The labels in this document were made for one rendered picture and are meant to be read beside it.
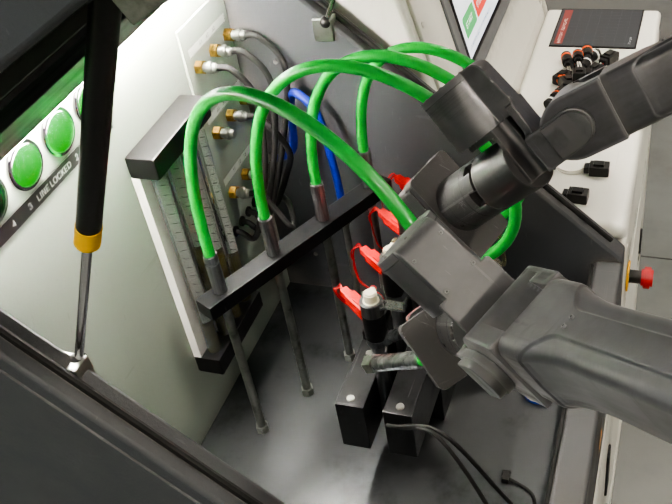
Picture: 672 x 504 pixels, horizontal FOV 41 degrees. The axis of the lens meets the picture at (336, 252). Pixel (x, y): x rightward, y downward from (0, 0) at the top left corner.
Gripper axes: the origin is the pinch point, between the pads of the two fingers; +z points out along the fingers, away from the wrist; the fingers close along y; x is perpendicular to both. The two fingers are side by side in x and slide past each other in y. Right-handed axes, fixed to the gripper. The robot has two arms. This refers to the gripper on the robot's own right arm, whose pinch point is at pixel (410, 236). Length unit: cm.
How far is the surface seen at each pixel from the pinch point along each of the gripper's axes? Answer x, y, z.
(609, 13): -101, -5, 30
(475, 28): -54, 11, 19
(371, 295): 2.0, -2.8, 9.9
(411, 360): 12.0, -8.0, -1.8
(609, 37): -92, -7, 27
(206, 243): 7.5, 14.5, 19.7
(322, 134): 10.6, 13.9, -13.3
